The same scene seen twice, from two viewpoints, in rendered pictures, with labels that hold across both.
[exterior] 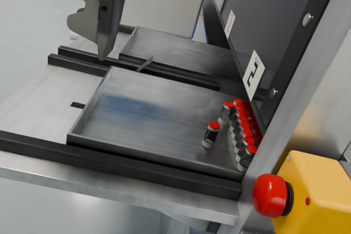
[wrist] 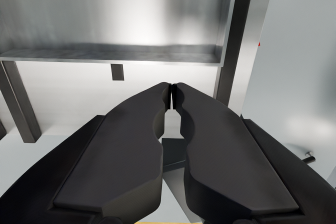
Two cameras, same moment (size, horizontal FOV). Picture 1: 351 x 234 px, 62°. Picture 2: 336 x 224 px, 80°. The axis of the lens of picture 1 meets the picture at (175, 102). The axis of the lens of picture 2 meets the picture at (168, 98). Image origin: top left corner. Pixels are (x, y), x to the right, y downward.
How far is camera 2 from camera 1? 0.40 m
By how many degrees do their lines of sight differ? 68
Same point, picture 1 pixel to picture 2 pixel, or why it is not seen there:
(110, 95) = (64, 36)
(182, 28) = not seen: outside the picture
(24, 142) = (227, 98)
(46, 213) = not seen: hidden behind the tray
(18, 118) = (172, 116)
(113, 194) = not seen: outside the picture
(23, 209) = not seen: hidden behind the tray
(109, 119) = (133, 21)
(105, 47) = (214, 101)
